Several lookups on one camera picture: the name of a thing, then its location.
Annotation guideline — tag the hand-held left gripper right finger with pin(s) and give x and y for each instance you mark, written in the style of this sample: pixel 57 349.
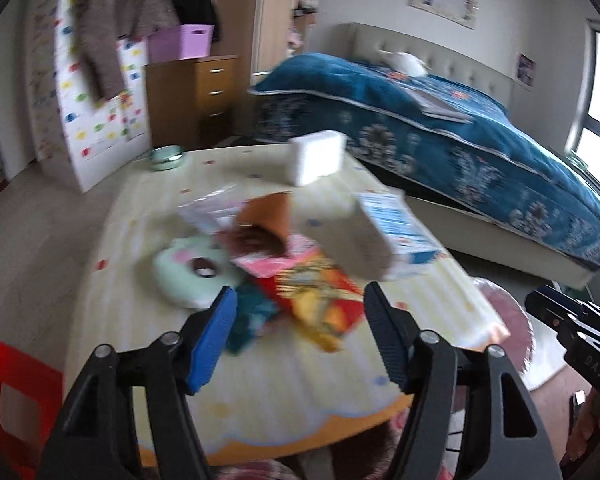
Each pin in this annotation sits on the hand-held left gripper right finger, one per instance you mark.
pixel 385 340

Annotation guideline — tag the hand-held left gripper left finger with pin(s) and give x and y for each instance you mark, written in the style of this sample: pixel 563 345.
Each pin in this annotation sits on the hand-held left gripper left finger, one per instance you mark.
pixel 215 340

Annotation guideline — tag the clear printed plastic wrapper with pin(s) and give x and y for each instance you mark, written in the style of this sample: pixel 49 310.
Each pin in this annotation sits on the clear printed plastic wrapper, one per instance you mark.
pixel 205 210

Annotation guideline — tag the white foam block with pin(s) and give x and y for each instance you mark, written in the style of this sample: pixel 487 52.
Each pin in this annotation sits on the white foam block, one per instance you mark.
pixel 315 160

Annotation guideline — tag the person's right hand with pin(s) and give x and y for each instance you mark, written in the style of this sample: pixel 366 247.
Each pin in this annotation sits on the person's right hand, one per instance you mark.
pixel 587 430

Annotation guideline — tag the teal wrapper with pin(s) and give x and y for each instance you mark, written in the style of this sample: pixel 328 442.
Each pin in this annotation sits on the teal wrapper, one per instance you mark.
pixel 250 320

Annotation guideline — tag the white rug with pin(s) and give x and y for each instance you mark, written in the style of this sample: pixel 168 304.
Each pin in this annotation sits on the white rug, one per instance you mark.
pixel 550 360

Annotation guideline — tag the green donut-shaped toy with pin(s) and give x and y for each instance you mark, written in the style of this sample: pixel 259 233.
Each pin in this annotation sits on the green donut-shaped toy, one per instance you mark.
pixel 180 275

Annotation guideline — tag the red yellow snack bag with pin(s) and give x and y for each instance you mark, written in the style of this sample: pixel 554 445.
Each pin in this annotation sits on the red yellow snack bag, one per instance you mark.
pixel 315 305

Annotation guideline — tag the pink wrapper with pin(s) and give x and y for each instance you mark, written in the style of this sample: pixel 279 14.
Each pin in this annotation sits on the pink wrapper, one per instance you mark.
pixel 265 264

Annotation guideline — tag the bed with blue quilt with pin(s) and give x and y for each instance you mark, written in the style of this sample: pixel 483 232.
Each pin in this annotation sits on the bed with blue quilt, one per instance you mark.
pixel 480 240

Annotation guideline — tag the blue white milk carton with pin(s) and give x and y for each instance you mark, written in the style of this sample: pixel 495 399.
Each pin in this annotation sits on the blue white milk carton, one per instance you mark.
pixel 395 230

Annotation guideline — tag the brown paper cup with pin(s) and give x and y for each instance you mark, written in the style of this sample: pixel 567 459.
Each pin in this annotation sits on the brown paper cup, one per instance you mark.
pixel 267 215

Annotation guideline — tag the bed with blue blanket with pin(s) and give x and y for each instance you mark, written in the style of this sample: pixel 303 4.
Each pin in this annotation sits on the bed with blue blanket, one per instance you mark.
pixel 480 160

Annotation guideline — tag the small green tin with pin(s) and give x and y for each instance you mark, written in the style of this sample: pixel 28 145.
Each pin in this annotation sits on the small green tin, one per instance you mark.
pixel 166 158

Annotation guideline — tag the red plastic stool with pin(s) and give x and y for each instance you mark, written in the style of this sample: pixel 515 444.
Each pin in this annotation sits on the red plastic stool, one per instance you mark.
pixel 10 385

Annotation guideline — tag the grey book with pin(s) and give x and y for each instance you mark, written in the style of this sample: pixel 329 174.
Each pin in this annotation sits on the grey book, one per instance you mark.
pixel 442 109

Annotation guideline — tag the white colourful dotted board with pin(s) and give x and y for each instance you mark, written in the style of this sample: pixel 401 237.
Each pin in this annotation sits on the white colourful dotted board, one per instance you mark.
pixel 90 130

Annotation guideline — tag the wooden drawer cabinet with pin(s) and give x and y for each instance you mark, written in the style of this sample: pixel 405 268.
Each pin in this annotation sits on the wooden drawer cabinet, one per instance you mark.
pixel 215 95

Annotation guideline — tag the white plush toy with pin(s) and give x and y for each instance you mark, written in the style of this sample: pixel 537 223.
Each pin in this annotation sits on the white plush toy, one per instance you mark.
pixel 405 62

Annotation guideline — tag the purple plastic basket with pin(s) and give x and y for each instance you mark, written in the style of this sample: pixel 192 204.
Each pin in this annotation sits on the purple plastic basket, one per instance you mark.
pixel 180 42

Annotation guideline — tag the brown fuzzy coat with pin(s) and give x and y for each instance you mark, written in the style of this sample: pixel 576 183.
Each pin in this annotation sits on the brown fuzzy coat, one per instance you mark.
pixel 115 25

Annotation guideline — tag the wooden wardrobe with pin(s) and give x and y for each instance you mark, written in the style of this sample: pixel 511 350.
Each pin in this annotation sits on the wooden wardrobe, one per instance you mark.
pixel 275 10

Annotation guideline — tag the small wall picture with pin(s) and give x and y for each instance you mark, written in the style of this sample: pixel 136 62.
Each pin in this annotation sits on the small wall picture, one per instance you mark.
pixel 526 67

